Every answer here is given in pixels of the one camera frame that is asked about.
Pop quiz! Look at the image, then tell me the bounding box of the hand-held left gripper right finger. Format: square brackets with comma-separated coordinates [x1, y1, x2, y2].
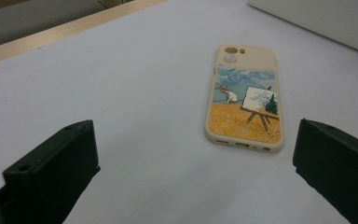
[293, 118, 358, 224]

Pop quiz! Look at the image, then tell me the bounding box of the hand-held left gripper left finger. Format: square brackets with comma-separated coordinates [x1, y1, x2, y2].
[0, 119, 102, 224]

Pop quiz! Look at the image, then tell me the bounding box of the white plastic storage bin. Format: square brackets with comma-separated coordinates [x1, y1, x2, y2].
[247, 0, 358, 59]

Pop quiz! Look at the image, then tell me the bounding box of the beige painted-print phone case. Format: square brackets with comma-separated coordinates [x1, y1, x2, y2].
[203, 44, 284, 153]

